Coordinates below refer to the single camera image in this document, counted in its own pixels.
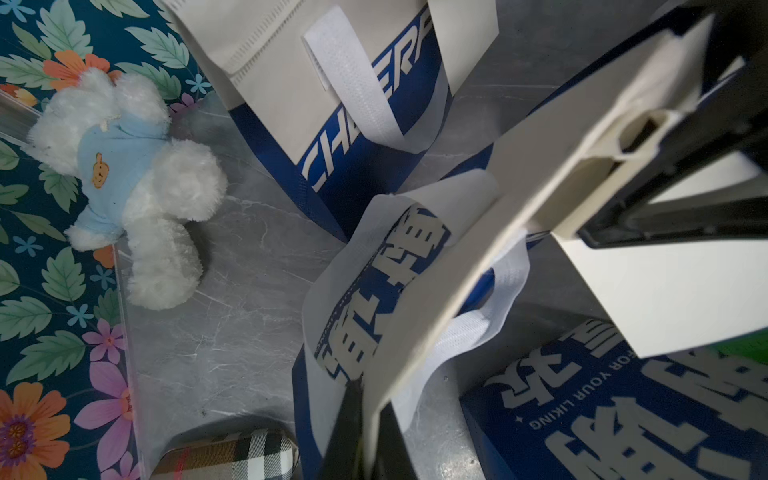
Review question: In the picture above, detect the blue white tote bag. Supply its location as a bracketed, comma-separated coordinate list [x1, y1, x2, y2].
[165, 0, 499, 241]
[461, 320, 767, 479]

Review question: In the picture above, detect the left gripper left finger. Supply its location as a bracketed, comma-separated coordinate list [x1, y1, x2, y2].
[318, 379, 364, 480]

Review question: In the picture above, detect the white teddy bear blue shirt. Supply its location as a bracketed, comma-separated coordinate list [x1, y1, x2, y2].
[24, 67, 228, 310]

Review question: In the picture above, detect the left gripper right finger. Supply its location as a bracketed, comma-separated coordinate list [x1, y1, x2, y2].
[372, 404, 417, 480]

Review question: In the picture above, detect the middle left blue white bag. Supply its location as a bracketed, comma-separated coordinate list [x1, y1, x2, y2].
[290, 11, 721, 480]

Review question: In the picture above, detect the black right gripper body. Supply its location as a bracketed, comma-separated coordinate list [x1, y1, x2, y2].
[578, 1, 767, 249]

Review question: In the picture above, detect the plaid box near wall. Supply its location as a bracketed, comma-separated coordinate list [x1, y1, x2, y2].
[150, 429, 299, 480]

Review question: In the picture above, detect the white bag green top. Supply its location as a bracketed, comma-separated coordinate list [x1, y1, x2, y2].
[710, 329, 768, 364]

